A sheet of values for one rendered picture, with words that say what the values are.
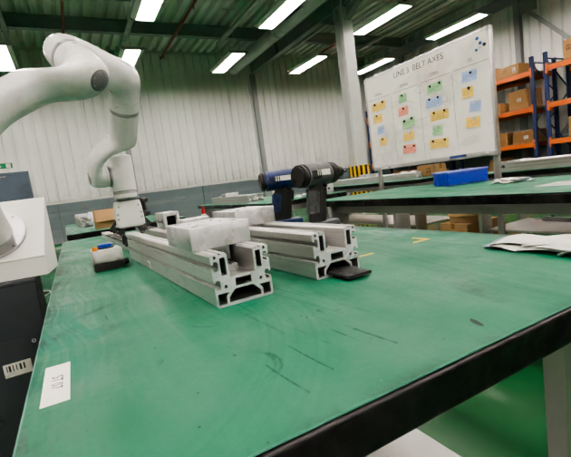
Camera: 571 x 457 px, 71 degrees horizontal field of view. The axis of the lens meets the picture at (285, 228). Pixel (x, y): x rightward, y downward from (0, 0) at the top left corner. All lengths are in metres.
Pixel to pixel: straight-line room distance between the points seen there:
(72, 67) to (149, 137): 11.48
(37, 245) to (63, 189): 10.91
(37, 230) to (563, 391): 1.39
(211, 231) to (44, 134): 11.89
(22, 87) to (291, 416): 1.07
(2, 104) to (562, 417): 1.33
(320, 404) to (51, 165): 12.18
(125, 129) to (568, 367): 1.30
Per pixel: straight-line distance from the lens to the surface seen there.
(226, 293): 0.66
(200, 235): 0.69
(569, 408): 0.82
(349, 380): 0.39
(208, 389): 0.41
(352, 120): 9.55
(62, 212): 12.32
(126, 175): 1.56
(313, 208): 1.02
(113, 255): 1.24
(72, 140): 12.47
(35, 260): 1.42
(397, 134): 4.38
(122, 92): 1.39
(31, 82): 1.25
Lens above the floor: 0.96
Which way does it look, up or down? 7 degrees down
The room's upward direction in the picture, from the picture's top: 8 degrees counter-clockwise
